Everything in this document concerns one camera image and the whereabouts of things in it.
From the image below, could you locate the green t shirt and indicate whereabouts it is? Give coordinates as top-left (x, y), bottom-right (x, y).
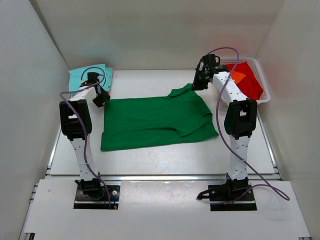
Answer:
top-left (100, 83), bottom-right (219, 152)

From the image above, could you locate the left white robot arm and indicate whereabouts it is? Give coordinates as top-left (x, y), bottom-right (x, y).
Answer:
top-left (59, 67), bottom-right (111, 202)

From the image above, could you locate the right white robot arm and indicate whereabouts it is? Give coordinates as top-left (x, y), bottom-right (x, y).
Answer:
top-left (191, 54), bottom-right (258, 202)

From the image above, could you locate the orange t shirt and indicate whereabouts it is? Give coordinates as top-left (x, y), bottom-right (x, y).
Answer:
top-left (231, 71), bottom-right (246, 84)

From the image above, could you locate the folded teal t shirt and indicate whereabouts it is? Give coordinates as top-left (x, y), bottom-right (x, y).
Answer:
top-left (68, 64), bottom-right (114, 92)

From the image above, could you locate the red t shirt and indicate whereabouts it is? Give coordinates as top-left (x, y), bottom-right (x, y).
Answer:
top-left (234, 62), bottom-right (263, 100)

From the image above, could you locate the white plastic basket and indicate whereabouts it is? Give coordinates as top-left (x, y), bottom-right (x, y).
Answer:
top-left (219, 56), bottom-right (272, 108)

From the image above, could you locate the aluminium table rail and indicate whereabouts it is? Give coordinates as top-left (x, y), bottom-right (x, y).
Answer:
top-left (45, 173), bottom-right (281, 181)

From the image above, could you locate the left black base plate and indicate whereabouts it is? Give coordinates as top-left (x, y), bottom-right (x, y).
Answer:
top-left (73, 180), bottom-right (121, 210)

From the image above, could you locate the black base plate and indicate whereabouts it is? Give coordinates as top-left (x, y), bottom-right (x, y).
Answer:
top-left (196, 183), bottom-right (258, 212)
top-left (73, 180), bottom-right (121, 210)

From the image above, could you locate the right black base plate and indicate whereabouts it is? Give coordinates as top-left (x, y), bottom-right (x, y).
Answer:
top-left (196, 183), bottom-right (258, 212)

